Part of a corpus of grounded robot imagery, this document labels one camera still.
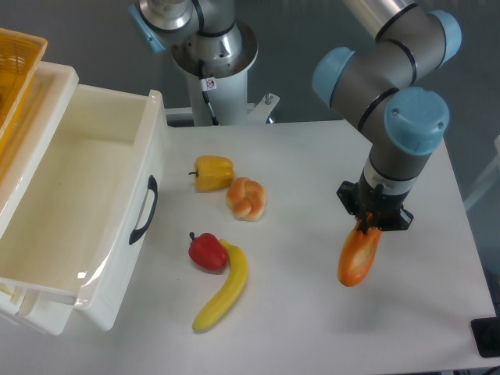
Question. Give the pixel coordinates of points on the yellow bell pepper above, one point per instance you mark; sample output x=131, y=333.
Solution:
x=212, y=172

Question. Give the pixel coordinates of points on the white drawer cabinet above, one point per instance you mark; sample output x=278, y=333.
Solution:
x=52, y=87

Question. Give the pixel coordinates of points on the red bell pepper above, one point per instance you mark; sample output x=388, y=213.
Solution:
x=206, y=251

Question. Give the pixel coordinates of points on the black device at edge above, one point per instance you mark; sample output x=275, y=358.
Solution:
x=486, y=335

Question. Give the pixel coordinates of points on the black drawer handle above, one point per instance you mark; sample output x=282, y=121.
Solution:
x=147, y=211

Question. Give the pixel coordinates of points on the yellow plastic basket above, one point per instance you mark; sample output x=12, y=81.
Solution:
x=20, y=55

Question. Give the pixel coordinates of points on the long orange bread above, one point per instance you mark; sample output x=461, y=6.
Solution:
x=357, y=255

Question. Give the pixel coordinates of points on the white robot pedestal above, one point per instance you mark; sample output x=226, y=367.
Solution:
x=216, y=70

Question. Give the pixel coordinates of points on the yellow banana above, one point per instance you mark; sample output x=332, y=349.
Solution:
x=222, y=301

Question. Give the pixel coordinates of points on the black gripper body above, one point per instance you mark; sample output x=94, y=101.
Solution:
x=364, y=202

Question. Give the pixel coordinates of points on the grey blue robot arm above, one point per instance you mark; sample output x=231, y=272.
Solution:
x=375, y=93

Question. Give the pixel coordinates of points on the upper white drawer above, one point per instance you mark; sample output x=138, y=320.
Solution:
x=75, y=219

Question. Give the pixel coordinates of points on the braided round bread roll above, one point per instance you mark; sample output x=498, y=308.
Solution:
x=246, y=199

